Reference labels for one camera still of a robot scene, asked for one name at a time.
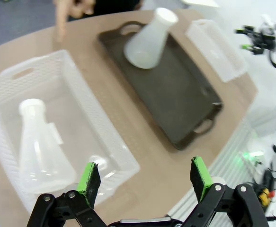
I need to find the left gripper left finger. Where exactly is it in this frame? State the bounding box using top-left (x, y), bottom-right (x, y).
top-left (26, 162), bottom-right (108, 227)

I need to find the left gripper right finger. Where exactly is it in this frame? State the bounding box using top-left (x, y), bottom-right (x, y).
top-left (180, 156), bottom-right (271, 227)

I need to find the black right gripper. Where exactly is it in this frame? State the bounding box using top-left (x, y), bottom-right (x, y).
top-left (234, 25), bottom-right (276, 55)

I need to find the translucent plastic conical flask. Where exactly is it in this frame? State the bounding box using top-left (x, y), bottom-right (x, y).
top-left (18, 98), bottom-right (79, 194)
top-left (124, 7), bottom-right (179, 70)

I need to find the person's right hand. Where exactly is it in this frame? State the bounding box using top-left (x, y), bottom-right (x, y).
top-left (53, 0), bottom-right (97, 43)

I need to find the white perforated plastic basket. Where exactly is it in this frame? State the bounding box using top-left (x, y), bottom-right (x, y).
top-left (184, 19), bottom-right (248, 83)
top-left (0, 49), bottom-right (141, 214)

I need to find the white table with grey edge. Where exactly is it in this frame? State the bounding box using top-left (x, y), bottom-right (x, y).
top-left (181, 0), bottom-right (221, 9)

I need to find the yellow and red plug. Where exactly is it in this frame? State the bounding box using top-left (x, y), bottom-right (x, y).
top-left (258, 187), bottom-right (276, 202)

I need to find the dark brown serving tray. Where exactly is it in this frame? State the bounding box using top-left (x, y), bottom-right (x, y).
top-left (97, 21), bottom-right (224, 151)

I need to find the person in black sweater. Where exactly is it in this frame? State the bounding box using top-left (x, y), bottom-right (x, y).
top-left (90, 0), bottom-right (145, 17)

